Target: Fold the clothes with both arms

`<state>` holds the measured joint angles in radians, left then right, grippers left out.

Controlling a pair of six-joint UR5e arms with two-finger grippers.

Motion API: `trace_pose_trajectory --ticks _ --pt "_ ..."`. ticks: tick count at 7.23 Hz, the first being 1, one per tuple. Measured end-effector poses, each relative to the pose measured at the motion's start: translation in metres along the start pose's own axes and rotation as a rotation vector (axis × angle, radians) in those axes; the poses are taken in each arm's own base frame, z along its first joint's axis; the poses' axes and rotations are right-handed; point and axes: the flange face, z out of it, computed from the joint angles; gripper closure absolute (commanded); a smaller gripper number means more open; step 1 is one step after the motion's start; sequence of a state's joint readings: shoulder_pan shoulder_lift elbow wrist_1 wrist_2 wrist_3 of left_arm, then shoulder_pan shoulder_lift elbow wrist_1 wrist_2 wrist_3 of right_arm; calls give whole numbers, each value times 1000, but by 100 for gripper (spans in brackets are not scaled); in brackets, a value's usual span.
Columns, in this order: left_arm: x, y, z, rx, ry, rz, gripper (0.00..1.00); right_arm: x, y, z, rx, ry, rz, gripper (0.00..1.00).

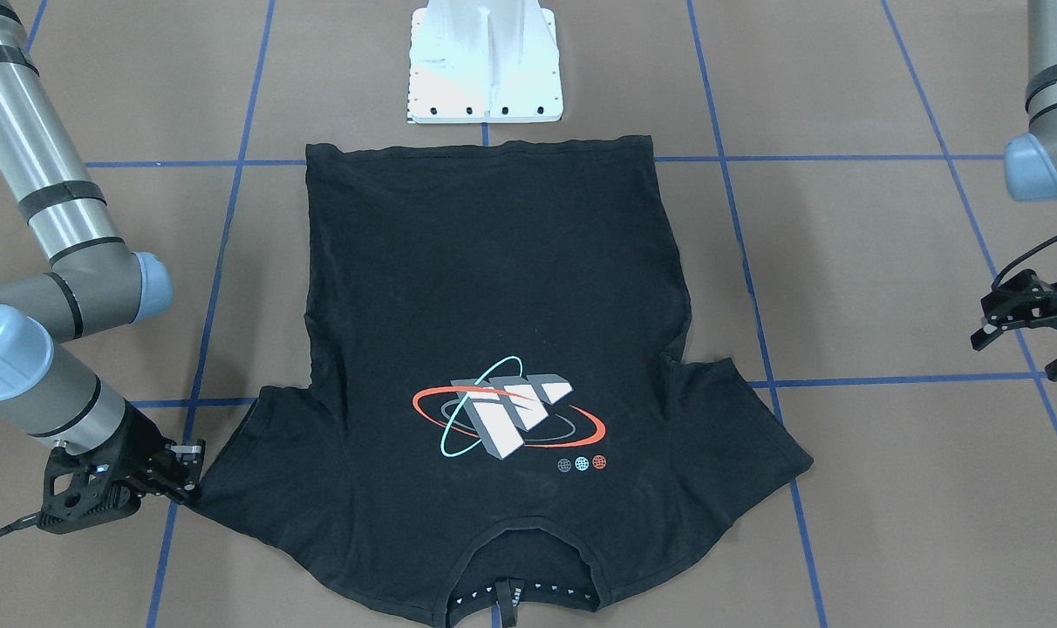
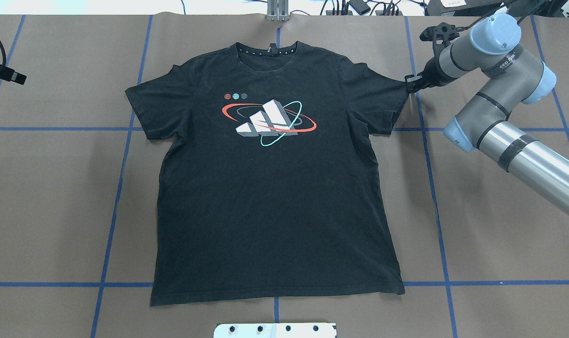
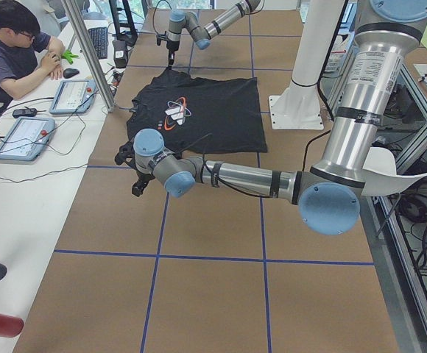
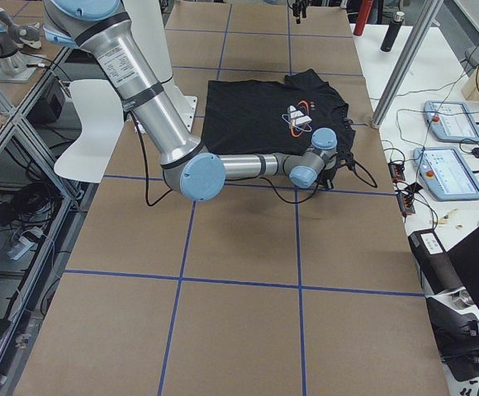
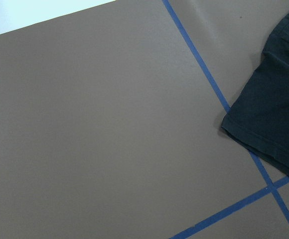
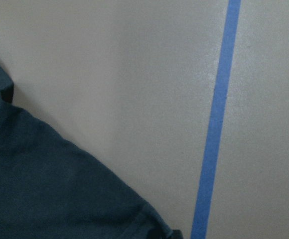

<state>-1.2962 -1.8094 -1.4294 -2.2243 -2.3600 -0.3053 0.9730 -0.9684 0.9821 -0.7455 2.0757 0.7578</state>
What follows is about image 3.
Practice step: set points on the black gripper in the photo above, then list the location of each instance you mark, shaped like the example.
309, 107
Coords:
171, 45
143, 177

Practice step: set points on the blue teach pendant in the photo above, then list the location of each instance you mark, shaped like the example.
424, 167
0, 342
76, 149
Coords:
73, 96
26, 139

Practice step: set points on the lower blue teach pendant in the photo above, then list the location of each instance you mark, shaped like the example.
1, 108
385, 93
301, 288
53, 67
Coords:
26, 139

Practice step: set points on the upper blue teach pendant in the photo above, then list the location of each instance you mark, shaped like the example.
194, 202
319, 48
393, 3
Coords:
73, 96

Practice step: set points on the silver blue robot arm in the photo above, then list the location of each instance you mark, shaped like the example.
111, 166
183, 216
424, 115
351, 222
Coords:
326, 193
201, 35

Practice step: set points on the black keyboard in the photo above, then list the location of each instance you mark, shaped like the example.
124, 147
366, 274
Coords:
99, 39

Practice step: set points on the white paper sheet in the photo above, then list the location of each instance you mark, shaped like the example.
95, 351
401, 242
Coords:
380, 174

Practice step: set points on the aluminium frame post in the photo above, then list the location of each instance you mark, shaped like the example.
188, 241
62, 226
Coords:
74, 15

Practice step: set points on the small black remote device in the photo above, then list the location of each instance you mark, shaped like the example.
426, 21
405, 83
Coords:
26, 112

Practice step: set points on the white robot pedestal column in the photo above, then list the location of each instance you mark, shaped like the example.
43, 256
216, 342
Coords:
298, 107

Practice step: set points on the black graphic t-shirt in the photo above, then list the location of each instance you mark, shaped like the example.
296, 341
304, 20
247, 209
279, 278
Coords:
200, 114

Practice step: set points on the green plastic toy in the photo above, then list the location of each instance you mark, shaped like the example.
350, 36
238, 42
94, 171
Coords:
69, 56

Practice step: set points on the black box on desk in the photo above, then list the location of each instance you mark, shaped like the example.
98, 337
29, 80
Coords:
120, 55

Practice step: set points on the black computer mouse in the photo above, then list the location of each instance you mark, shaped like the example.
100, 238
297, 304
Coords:
70, 72

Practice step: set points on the seated man in blue shirt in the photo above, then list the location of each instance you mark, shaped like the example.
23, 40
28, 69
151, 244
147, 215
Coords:
27, 55

